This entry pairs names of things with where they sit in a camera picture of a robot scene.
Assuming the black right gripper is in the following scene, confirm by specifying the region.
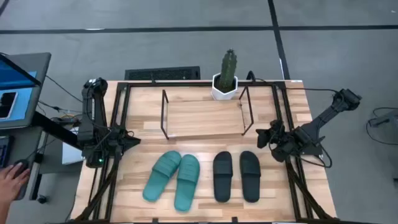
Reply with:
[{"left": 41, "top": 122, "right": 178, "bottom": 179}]
[{"left": 257, "top": 119, "right": 299, "bottom": 163}]

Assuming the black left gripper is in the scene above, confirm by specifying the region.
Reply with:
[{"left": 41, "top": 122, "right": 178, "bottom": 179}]
[{"left": 107, "top": 129, "right": 142, "bottom": 156}]

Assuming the black slide sandal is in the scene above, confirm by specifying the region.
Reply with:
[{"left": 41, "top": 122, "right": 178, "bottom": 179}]
[
  {"left": 212, "top": 151, "right": 234, "bottom": 203},
  {"left": 239, "top": 150, "right": 262, "bottom": 203}
]

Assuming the green slide sandal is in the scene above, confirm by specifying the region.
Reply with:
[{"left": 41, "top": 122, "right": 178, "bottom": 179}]
[
  {"left": 142, "top": 150, "right": 182, "bottom": 203},
  {"left": 174, "top": 154, "right": 201, "bottom": 213}
]

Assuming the white hexagonal plant pot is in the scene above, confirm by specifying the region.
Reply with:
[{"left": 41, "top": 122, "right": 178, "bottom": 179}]
[{"left": 211, "top": 72, "right": 239, "bottom": 101}]

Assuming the white box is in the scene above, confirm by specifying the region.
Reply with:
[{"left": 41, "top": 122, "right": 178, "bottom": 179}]
[{"left": 62, "top": 126, "right": 85, "bottom": 166}]

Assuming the black keyboard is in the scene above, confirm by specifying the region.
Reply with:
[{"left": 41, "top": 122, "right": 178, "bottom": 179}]
[
  {"left": 0, "top": 135, "right": 14, "bottom": 169},
  {"left": 124, "top": 65, "right": 201, "bottom": 81}
]

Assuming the black support beam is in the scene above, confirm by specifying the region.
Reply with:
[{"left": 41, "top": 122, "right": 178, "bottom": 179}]
[{"left": 30, "top": 111, "right": 85, "bottom": 151}]

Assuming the green cactus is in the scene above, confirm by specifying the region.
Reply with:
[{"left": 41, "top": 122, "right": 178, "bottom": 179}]
[{"left": 218, "top": 48, "right": 238, "bottom": 90}]

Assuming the grey side desk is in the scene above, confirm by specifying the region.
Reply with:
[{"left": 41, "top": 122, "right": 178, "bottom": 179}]
[{"left": 0, "top": 126, "right": 44, "bottom": 202}]

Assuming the black computer mouse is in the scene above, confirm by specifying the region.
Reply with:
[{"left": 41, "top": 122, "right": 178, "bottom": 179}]
[{"left": 12, "top": 159, "right": 30, "bottom": 181}]

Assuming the grey desk leg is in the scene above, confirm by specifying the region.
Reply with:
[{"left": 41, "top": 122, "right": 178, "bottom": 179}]
[{"left": 369, "top": 108, "right": 398, "bottom": 128}]

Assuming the grey-framed computer monitor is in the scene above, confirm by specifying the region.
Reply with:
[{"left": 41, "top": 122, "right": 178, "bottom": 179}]
[{"left": 0, "top": 52, "right": 52, "bottom": 130}]

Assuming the person's hand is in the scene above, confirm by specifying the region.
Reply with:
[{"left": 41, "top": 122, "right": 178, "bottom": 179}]
[{"left": 0, "top": 164, "right": 31, "bottom": 215}]

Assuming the black cable behind pot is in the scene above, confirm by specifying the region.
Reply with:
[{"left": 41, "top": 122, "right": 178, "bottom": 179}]
[{"left": 246, "top": 70, "right": 265, "bottom": 83}]

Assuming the yellow and black cable bundle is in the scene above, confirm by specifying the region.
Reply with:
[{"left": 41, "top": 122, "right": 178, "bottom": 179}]
[{"left": 49, "top": 113, "right": 80, "bottom": 126}]

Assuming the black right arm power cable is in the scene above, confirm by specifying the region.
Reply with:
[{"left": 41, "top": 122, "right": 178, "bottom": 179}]
[{"left": 284, "top": 86, "right": 340, "bottom": 95}]

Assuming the black metal table frame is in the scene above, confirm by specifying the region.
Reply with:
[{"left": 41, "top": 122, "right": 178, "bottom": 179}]
[{"left": 73, "top": 80, "right": 340, "bottom": 224}]

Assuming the thin black floor cable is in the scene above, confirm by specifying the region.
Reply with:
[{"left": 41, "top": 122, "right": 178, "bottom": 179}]
[{"left": 45, "top": 73, "right": 84, "bottom": 104}]

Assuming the black floor cable loop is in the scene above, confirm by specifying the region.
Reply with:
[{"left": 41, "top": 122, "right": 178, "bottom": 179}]
[{"left": 366, "top": 107, "right": 398, "bottom": 146}]

